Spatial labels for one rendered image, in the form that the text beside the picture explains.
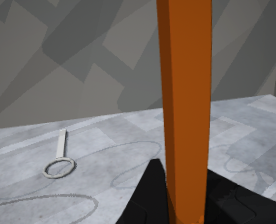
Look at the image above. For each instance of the orange handle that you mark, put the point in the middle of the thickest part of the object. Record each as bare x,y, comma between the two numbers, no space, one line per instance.
185,49

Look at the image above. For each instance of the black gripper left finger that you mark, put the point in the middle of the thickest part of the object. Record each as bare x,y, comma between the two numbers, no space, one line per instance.
148,204

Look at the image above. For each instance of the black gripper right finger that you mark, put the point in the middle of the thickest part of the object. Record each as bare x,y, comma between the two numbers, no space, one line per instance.
230,203

